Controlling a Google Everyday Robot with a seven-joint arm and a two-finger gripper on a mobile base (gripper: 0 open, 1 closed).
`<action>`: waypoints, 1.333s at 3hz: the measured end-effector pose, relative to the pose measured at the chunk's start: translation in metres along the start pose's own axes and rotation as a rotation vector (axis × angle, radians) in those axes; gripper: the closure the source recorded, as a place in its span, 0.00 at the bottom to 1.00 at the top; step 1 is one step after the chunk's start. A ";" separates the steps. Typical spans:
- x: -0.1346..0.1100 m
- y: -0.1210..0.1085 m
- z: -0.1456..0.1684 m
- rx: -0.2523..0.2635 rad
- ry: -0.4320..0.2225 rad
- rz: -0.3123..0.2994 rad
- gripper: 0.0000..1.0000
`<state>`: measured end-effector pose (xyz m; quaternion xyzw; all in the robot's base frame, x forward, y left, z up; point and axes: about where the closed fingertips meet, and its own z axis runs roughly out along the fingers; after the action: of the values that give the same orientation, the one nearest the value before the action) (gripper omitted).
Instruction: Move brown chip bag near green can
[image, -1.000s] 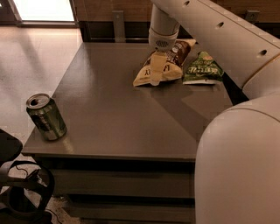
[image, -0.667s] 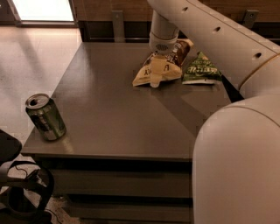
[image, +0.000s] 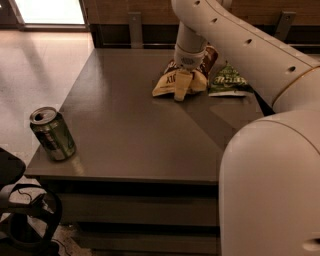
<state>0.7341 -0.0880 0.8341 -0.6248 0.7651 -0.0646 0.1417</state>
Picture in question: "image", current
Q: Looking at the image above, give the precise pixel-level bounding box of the left metal bracket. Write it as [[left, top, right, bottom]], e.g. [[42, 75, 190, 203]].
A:
[[128, 12, 143, 49]]

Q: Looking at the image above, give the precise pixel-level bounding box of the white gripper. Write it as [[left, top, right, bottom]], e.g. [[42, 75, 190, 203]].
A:
[[174, 45, 205, 101]]

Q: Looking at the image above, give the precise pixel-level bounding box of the brown chip bag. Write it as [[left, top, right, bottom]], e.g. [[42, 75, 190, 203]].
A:
[[152, 45, 218, 97]]

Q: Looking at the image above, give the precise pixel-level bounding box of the right metal bracket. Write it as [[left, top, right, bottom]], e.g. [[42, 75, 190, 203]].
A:
[[274, 11, 296, 41]]

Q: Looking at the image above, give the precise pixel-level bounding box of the lower grey drawer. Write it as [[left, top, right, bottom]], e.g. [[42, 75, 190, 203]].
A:
[[73, 232, 220, 255]]

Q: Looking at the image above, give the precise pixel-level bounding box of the upper grey drawer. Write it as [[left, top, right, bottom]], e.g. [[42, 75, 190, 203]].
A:
[[59, 194, 219, 227]]

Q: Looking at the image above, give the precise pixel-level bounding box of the grey drawer cabinet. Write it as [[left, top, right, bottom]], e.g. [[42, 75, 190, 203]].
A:
[[26, 49, 262, 256]]

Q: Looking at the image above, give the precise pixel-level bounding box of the grey drawer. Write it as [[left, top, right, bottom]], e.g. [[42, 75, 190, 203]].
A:
[[73, 232, 220, 255], [59, 194, 219, 227]]

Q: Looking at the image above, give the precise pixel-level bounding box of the metal bracket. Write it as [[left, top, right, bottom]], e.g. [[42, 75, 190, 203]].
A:
[[274, 11, 296, 41], [128, 12, 143, 49]]

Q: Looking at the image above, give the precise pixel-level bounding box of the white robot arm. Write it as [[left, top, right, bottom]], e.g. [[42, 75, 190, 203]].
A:
[[171, 0, 320, 256]]

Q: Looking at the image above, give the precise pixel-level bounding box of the black office chair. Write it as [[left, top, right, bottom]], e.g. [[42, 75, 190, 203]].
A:
[[0, 148, 62, 256]]

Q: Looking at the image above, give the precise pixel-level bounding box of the green soda can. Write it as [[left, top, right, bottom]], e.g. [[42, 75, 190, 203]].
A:
[[30, 107, 76, 161]]

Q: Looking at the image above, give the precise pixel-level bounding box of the green chip bag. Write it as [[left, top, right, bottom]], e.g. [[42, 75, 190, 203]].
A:
[[208, 63, 253, 97]]

